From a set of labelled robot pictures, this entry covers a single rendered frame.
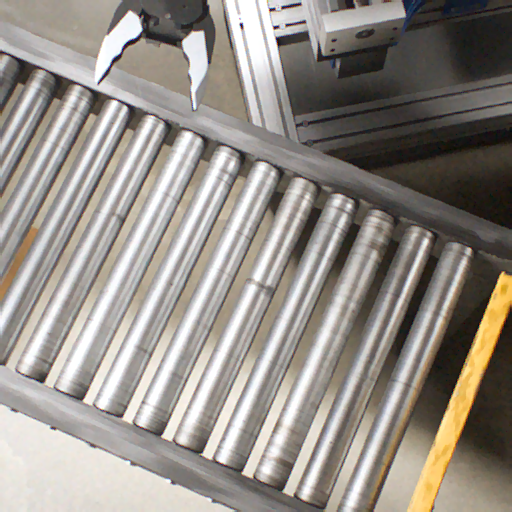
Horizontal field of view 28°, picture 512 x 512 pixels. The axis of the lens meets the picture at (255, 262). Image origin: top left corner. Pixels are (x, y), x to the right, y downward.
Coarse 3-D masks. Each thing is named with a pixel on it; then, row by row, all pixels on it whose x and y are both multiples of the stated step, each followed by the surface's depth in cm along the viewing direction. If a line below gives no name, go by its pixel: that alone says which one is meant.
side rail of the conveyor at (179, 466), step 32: (0, 384) 153; (32, 384) 153; (32, 416) 152; (64, 416) 152; (96, 416) 152; (96, 448) 153; (128, 448) 150; (160, 448) 150; (192, 480) 149; (224, 480) 149; (256, 480) 149
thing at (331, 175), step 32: (0, 32) 168; (32, 32) 168; (32, 64) 166; (64, 64) 166; (96, 64) 166; (128, 96) 165; (160, 96) 165; (128, 128) 176; (192, 128) 163; (224, 128) 163; (256, 128) 163; (256, 160) 163; (288, 160) 162; (320, 160) 162; (352, 192) 160; (384, 192) 160; (416, 192) 160; (416, 224) 159; (448, 224) 159; (480, 224) 159; (480, 256) 160
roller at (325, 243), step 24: (336, 216) 159; (312, 240) 159; (336, 240) 159; (312, 264) 157; (288, 288) 158; (312, 288) 157; (288, 312) 156; (288, 336) 155; (264, 360) 154; (288, 360) 155; (264, 384) 153; (240, 408) 152; (264, 408) 152; (240, 432) 151; (216, 456) 151; (240, 456) 150
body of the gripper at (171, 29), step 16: (144, 0) 119; (160, 0) 119; (176, 0) 120; (192, 0) 120; (144, 16) 121; (160, 16) 119; (176, 16) 119; (192, 16) 119; (144, 32) 123; (160, 32) 123; (176, 32) 120
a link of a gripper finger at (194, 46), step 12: (192, 36) 119; (204, 36) 119; (192, 48) 119; (204, 48) 119; (192, 60) 119; (204, 60) 119; (192, 72) 118; (204, 72) 118; (192, 84) 118; (204, 84) 119; (192, 96) 118; (192, 108) 118
